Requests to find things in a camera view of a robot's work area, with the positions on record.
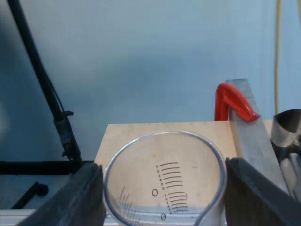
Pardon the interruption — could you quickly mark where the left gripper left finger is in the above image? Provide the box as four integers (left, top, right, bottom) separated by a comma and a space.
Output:
23, 162, 106, 226

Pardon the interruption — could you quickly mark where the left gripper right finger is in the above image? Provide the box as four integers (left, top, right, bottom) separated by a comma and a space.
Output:
225, 157, 301, 226

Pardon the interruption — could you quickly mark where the clear measuring glass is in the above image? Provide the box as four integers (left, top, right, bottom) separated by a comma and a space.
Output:
103, 130, 228, 226

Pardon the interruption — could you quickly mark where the steel pitcher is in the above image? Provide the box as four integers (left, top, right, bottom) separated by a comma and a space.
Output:
271, 109, 301, 153

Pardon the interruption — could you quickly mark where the black tripod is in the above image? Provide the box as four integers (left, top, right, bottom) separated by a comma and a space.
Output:
0, 0, 97, 176

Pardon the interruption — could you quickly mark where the aluminium rail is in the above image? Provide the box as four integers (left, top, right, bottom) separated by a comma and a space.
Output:
0, 208, 40, 226

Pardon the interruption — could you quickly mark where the yellow cable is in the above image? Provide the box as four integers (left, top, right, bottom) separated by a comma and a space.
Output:
273, 0, 283, 116

